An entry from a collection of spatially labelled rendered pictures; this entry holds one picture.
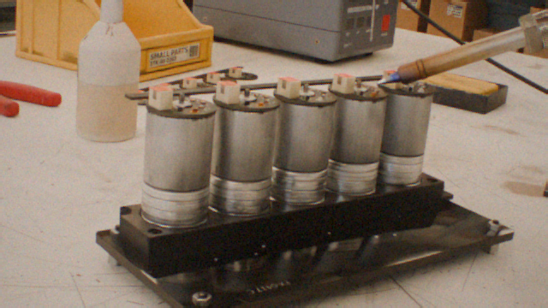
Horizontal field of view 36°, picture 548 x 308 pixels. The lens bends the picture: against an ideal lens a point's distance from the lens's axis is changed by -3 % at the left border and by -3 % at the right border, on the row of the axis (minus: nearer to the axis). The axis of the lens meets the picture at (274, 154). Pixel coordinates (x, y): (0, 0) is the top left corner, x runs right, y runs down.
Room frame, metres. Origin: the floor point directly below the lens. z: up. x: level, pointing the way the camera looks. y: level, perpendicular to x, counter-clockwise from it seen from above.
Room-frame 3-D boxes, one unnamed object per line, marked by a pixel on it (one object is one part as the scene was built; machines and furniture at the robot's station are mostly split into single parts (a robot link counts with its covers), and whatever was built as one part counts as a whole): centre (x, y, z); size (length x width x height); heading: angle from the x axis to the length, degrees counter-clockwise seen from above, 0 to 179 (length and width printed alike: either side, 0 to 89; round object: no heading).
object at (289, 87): (0.32, 0.00, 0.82); 0.01 x 0.01 x 0.01; 39
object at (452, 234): (0.31, -0.02, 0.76); 0.16 x 0.07 x 0.01; 129
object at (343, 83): (0.34, -0.03, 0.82); 0.01 x 0.01 x 0.01; 39
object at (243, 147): (0.31, 0.01, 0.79); 0.02 x 0.02 x 0.05
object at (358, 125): (0.34, -0.03, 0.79); 0.02 x 0.02 x 0.05
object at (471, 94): (0.63, -0.13, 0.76); 0.07 x 0.05 x 0.02; 60
